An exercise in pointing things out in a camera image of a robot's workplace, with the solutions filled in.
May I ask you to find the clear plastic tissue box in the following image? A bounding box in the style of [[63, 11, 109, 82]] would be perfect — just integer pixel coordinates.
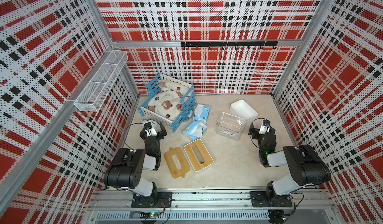
[[215, 112, 246, 141]]

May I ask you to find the bamboo lid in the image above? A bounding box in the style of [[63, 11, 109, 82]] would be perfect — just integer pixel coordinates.
[[164, 147, 190, 179]]

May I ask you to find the blue tissue pack front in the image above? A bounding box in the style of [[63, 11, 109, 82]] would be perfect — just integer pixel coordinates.
[[183, 120, 207, 141]]

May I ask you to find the blue tissue pack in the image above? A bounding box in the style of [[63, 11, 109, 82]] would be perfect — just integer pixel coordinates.
[[183, 120, 207, 141], [192, 104, 210, 124]]

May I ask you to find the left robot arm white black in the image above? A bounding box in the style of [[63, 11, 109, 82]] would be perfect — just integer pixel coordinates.
[[104, 120, 167, 200]]

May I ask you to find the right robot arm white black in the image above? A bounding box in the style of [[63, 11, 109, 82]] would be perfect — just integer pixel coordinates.
[[248, 119, 331, 202]]

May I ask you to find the white plastic box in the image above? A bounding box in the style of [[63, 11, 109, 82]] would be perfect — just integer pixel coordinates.
[[230, 99, 258, 121]]

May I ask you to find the blue tissue pack rear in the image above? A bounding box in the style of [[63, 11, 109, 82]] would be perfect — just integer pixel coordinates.
[[192, 104, 210, 124]]

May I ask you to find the white bamboo-lid tissue box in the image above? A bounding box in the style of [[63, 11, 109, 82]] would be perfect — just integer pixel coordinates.
[[184, 139, 214, 173]]

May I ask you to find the bear print cloth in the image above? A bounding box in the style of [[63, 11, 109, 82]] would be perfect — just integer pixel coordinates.
[[147, 80, 191, 121]]

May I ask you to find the blue white slatted crate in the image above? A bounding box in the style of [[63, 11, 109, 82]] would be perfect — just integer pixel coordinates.
[[138, 74, 196, 132]]

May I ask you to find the green circuit board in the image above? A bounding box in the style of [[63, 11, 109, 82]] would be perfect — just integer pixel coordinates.
[[140, 212, 161, 219]]

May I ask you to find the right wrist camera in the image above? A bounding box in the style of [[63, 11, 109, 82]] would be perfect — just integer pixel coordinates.
[[258, 119, 271, 135]]

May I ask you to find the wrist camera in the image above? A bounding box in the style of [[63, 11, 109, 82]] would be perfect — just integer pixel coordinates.
[[145, 122, 157, 137], [258, 119, 271, 135]]

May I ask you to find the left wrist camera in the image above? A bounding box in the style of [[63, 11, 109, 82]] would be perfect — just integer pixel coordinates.
[[145, 122, 157, 137]]

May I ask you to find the white wire mesh shelf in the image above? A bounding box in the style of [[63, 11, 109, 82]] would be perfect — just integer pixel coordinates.
[[74, 50, 128, 112]]

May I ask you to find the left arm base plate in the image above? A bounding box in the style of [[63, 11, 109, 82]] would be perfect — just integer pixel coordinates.
[[131, 192, 173, 209]]

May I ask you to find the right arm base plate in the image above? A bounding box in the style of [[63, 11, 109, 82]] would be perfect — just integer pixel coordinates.
[[250, 191, 293, 208]]

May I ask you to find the black hook rail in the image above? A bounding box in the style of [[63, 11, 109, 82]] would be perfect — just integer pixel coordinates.
[[181, 41, 278, 49]]

